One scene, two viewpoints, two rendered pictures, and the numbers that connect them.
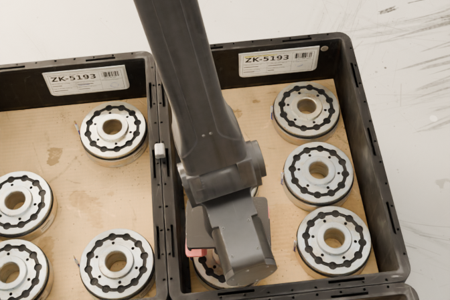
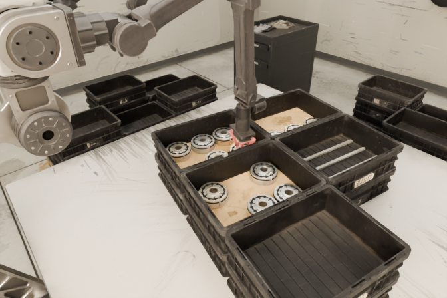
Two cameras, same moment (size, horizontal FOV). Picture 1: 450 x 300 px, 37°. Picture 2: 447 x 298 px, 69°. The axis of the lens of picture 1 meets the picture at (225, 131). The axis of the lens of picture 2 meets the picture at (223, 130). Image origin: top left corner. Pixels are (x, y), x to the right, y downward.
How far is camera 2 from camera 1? 1.30 m
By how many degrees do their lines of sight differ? 75
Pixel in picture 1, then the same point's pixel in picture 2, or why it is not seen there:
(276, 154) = (197, 156)
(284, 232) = (225, 148)
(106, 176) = (231, 193)
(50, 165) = (237, 212)
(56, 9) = not seen: outside the picture
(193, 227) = (249, 133)
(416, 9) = (94, 165)
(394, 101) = (145, 162)
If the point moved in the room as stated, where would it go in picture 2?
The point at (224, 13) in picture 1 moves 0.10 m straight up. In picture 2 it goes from (105, 225) to (99, 205)
